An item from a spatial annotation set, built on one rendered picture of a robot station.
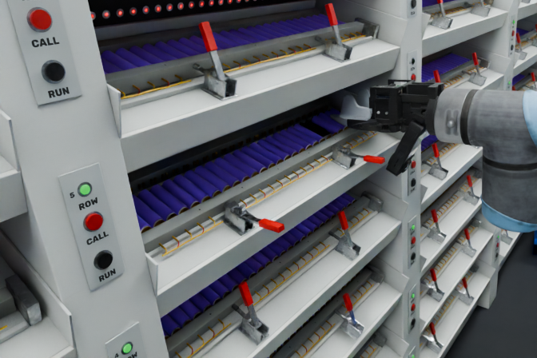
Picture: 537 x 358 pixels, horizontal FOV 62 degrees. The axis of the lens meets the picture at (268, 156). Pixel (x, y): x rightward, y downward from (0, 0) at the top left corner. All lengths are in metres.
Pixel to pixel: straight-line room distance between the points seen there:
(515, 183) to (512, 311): 1.25
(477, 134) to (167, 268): 0.49
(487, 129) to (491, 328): 1.22
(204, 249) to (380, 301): 0.59
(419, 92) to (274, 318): 0.45
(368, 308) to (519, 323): 0.95
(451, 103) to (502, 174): 0.13
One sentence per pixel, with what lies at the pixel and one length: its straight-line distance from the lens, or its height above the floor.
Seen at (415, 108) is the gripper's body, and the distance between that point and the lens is 0.81.
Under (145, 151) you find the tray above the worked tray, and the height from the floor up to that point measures 1.05.
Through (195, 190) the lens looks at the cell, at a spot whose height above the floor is 0.94.
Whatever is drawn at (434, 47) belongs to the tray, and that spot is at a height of 1.04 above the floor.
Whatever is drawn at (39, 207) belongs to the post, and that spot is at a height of 1.04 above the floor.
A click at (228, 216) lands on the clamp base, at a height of 0.91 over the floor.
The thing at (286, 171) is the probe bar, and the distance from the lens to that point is 0.73.
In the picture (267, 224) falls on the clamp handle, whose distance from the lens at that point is 0.58.
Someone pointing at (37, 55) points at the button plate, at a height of 1.16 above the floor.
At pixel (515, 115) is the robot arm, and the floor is 0.99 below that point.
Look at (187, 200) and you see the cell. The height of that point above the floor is 0.93.
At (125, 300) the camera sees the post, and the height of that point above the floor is 0.90.
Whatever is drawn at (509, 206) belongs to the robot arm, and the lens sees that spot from 0.79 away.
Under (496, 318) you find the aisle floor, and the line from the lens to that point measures 1.93.
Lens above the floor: 1.19
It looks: 19 degrees down
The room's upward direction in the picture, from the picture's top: 6 degrees counter-clockwise
